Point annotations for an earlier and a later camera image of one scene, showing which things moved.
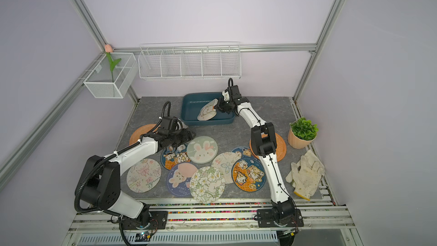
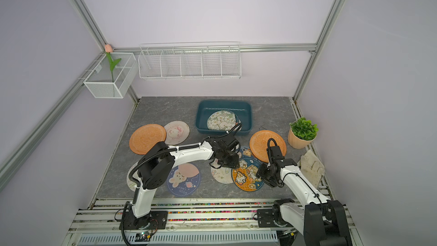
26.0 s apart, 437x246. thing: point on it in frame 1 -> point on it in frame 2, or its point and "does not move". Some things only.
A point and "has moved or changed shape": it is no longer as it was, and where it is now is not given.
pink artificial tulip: (108, 49) does not move
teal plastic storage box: (191, 103) has moved or changed shape
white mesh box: (113, 74) does not move
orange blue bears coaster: (248, 175) does not move
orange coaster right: (281, 148) does not move
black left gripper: (187, 136) -> (234, 164)
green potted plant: (301, 132) does not move
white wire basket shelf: (193, 60) does not move
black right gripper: (219, 106) -> (262, 167)
